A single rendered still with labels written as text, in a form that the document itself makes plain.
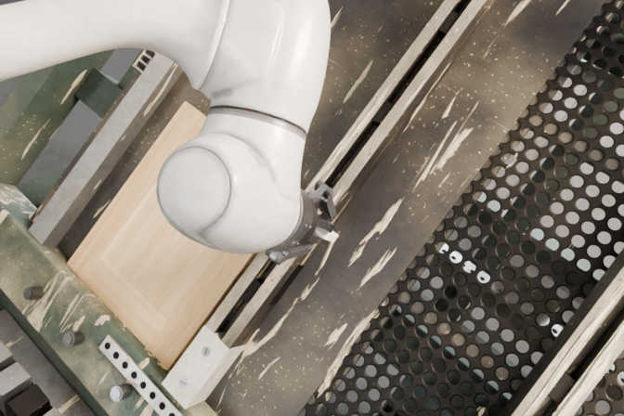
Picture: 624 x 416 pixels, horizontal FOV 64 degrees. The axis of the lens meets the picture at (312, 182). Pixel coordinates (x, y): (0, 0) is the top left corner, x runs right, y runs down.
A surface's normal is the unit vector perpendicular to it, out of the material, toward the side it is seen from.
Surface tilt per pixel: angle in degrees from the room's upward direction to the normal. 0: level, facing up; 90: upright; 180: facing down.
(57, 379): 0
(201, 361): 50
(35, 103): 90
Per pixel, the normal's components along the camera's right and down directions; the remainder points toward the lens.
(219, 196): 0.02, 0.05
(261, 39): 0.25, -0.04
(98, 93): -0.28, -0.19
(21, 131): 0.76, 0.56
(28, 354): 0.27, -0.73
